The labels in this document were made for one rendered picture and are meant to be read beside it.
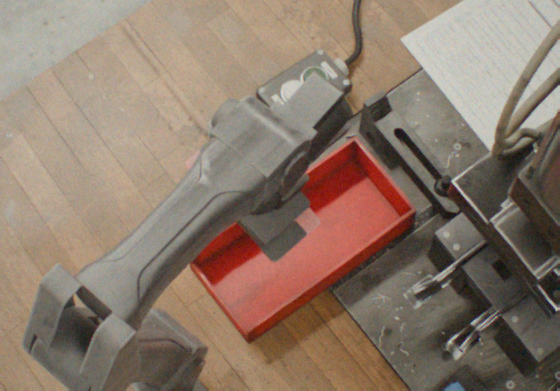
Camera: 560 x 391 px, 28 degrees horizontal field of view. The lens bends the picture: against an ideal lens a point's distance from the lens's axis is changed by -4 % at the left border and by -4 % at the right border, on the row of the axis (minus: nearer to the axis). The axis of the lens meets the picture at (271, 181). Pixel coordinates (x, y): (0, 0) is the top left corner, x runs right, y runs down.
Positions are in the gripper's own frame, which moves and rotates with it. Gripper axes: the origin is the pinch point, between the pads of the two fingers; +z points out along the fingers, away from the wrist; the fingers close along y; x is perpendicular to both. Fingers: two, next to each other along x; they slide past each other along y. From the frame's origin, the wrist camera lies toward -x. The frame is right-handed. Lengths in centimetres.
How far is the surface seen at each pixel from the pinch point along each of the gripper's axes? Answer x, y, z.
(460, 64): -37.1, -3.6, 16.1
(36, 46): -12, 67, 122
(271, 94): -14.7, 9.5, 15.1
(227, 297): 6.7, -5.8, 13.9
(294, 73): -18.8, 9.6, 15.3
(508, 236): -14.1, -21.0, -16.7
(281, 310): 3.8, -11.3, 7.9
